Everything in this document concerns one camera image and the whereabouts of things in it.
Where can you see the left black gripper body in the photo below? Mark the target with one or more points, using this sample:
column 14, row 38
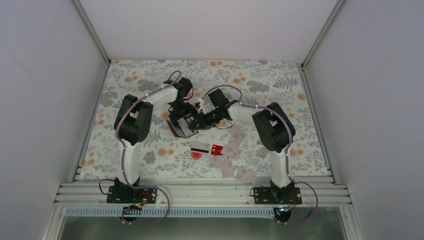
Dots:
column 181, row 111

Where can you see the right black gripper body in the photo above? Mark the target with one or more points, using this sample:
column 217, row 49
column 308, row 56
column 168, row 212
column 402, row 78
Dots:
column 209, row 121

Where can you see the brown leather card holder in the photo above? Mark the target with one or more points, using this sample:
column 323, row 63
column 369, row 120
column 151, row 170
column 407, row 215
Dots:
column 180, row 128

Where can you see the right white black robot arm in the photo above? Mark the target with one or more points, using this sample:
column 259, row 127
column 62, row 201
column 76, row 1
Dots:
column 274, row 129

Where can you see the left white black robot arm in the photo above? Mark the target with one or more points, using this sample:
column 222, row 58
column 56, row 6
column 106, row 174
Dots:
column 134, row 118

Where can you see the white card black stripe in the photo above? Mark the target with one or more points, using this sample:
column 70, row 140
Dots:
column 200, row 147

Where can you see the red card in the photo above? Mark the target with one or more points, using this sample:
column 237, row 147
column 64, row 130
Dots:
column 216, row 150

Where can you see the white pink card middle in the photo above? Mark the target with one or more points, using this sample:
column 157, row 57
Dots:
column 234, row 144

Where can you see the white pink card lowest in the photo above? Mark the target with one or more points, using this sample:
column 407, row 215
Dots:
column 246, row 175

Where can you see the floral patterned table mat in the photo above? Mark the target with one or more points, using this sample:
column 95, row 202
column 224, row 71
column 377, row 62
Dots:
column 257, row 82

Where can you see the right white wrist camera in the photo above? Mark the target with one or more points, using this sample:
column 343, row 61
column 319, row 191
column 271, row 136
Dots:
column 199, row 106

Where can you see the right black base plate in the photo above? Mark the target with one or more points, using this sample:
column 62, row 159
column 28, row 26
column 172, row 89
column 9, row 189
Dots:
column 268, row 196

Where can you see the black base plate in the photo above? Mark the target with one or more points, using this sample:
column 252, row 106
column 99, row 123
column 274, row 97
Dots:
column 127, row 195
column 268, row 196

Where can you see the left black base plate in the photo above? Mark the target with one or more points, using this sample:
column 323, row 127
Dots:
column 127, row 195

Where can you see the aluminium rail frame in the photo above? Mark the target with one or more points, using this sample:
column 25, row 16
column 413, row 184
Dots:
column 207, row 193

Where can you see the blue slotted cable duct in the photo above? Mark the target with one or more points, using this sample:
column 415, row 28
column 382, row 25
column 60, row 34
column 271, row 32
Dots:
column 173, row 212

